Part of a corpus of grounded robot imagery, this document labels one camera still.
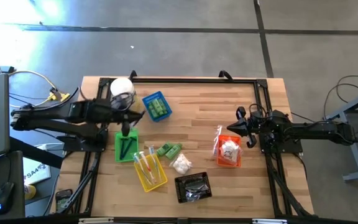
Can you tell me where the black computer mouse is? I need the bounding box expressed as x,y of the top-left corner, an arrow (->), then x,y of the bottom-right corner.
0,182 -> 15,215

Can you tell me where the black handheld device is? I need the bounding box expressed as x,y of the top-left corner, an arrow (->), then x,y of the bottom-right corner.
55,189 -> 73,212

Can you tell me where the blue slotted plastic basket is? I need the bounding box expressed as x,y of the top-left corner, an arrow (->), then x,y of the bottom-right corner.
141,90 -> 173,123

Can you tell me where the yellow slotted plastic basket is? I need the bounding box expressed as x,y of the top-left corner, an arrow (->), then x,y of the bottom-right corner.
134,152 -> 168,193

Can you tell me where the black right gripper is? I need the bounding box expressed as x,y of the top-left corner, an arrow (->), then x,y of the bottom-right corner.
226,106 -> 279,149

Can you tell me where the Lysol wipes canister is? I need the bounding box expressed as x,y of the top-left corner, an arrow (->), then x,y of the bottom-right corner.
110,77 -> 141,114

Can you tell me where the black aluminium table frame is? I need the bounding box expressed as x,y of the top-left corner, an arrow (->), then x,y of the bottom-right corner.
50,77 -> 315,218

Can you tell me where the black slotted plastic basket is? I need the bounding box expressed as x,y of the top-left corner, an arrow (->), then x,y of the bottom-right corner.
174,171 -> 213,205

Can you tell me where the black hair ties bag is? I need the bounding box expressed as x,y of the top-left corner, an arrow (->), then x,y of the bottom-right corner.
181,177 -> 210,193
184,189 -> 204,203

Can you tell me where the red toothbrush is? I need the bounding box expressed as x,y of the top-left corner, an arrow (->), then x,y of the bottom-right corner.
139,151 -> 155,183

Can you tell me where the grey metal table frame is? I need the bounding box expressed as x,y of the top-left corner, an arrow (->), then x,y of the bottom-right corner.
323,86 -> 358,183

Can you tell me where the dark blue razor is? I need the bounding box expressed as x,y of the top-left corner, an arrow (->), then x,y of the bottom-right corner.
123,136 -> 132,160
126,136 -> 138,156
119,137 -> 127,161

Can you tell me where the green slotted plastic basket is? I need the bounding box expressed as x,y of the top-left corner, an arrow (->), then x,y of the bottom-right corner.
114,129 -> 140,164

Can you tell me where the black diagonal desk bar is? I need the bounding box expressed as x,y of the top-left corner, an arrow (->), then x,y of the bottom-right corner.
9,136 -> 64,169

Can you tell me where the silver bracket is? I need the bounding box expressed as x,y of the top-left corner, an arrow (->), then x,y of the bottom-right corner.
252,218 -> 288,224
78,217 -> 114,224

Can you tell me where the small yellow bottle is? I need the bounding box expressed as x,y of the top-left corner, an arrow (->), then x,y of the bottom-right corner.
24,184 -> 37,200

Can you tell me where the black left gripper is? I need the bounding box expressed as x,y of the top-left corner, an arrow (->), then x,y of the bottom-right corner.
106,93 -> 145,138

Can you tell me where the dark grey side desk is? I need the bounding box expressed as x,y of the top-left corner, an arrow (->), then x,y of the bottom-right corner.
0,151 -> 26,220

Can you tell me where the dark blue toothbrush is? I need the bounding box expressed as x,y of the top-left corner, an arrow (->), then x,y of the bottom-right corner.
132,152 -> 151,186

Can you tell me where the orange slotted plastic basket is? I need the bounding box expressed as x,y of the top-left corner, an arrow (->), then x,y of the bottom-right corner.
216,134 -> 242,168

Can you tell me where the thick cream cable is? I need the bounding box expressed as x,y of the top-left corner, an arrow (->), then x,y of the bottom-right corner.
8,70 -> 58,109

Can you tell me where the white printed booklet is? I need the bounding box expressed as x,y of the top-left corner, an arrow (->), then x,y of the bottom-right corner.
22,157 -> 52,186

